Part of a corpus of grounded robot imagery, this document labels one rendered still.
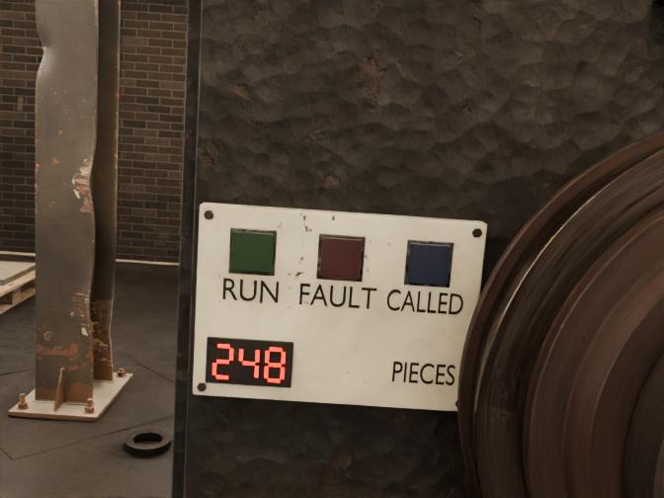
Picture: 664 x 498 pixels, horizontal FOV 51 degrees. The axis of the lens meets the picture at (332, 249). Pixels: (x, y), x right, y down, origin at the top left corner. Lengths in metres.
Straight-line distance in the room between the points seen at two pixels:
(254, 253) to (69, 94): 2.64
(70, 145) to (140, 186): 3.65
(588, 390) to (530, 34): 0.32
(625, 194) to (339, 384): 0.31
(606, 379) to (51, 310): 3.01
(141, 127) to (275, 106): 6.19
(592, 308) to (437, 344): 0.19
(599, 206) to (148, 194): 6.41
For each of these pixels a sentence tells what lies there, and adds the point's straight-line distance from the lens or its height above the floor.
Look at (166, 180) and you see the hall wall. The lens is 6.78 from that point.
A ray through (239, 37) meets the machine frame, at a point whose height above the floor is 1.39.
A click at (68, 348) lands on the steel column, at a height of 0.29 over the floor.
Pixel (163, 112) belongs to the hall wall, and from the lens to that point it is 6.77.
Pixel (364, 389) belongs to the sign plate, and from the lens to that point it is 0.66.
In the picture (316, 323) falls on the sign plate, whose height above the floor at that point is 1.14.
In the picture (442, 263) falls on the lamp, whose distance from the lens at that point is 0.63.
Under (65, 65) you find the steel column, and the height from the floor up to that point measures 1.53.
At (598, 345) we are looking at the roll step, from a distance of 0.52.
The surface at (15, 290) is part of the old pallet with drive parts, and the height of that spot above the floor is 0.11.
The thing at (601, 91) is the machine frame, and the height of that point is 1.36.
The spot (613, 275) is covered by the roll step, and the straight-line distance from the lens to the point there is 0.52.
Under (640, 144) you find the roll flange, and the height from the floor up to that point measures 1.32.
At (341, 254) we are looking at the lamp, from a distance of 0.62.
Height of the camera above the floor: 1.31
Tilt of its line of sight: 9 degrees down
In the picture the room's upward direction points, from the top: 4 degrees clockwise
